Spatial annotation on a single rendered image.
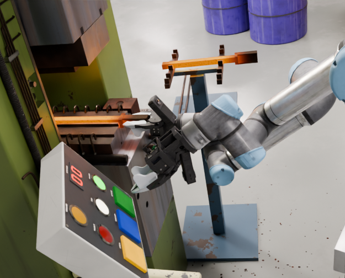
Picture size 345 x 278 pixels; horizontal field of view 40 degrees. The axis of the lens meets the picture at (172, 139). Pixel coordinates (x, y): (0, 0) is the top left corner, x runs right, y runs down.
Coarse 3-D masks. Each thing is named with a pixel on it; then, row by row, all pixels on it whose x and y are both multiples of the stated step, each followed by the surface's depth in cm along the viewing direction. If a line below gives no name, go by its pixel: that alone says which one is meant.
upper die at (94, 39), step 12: (96, 24) 150; (84, 36) 142; (96, 36) 150; (108, 36) 159; (36, 48) 145; (48, 48) 144; (60, 48) 143; (72, 48) 142; (84, 48) 142; (96, 48) 150; (36, 60) 148; (48, 60) 147; (60, 60) 146; (72, 60) 145; (84, 60) 144
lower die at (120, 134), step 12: (60, 132) 170; (72, 132) 169; (84, 132) 167; (96, 132) 166; (108, 132) 165; (120, 132) 169; (72, 144) 164; (84, 144) 163; (96, 144) 162; (108, 144) 160; (120, 144) 169
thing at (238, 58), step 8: (224, 56) 198; (232, 56) 196; (240, 56) 196; (248, 56) 195; (256, 56) 195; (168, 64) 200; (176, 64) 200; (184, 64) 199; (192, 64) 199; (200, 64) 199; (208, 64) 198; (216, 64) 198; (240, 64) 197
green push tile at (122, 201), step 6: (114, 186) 130; (114, 192) 128; (120, 192) 131; (114, 198) 126; (120, 198) 128; (126, 198) 131; (120, 204) 125; (126, 204) 128; (132, 204) 132; (126, 210) 126; (132, 210) 129; (132, 216) 128
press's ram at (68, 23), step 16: (16, 0) 132; (32, 0) 131; (48, 0) 129; (64, 0) 130; (80, 0) 139; (96, 0) 150; (32, 16) 133; (48, 16) 132; (64, 16) 131; (80, 16) 139; (96, 16) 150; (32, 32) 136; (48, 32) 135; (64, 32) 134; (80, 32) 139
